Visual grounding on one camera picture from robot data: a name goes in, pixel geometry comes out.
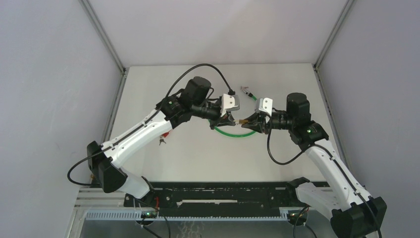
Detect green lock keys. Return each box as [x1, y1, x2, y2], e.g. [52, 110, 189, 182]
[240, 86, 250, 94]

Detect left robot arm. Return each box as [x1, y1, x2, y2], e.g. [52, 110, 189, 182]
[87, 76, 240, 207]

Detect white cable duct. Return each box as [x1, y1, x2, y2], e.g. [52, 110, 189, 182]
[85, 210, 289, 221]

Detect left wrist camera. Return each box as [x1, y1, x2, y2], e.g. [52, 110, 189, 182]
[220, 94, 240, 117]

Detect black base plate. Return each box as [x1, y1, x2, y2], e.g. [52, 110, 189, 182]
[123, 181, 304, 217]

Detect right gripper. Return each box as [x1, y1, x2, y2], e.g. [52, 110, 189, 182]
[241, 111, 295, 135]

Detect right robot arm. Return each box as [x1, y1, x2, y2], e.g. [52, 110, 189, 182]
[239, 92, 387, 238]

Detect red cable lock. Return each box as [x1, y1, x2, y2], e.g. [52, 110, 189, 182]
[161, 130, 172, 138]

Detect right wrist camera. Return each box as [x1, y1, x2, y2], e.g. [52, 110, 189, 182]
[255, 97, 273, 116]

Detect green cable lock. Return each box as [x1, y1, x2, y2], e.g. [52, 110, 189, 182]
[209, 93, 258, 138]

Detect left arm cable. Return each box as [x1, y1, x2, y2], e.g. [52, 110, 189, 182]
[67, 63, 236, 186]

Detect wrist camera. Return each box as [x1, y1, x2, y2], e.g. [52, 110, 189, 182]
[255, 97, 273, 116]
[220, 94, 240, 117]

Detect brass padlock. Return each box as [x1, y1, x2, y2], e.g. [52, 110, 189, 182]
[234, 120, 244, 125]

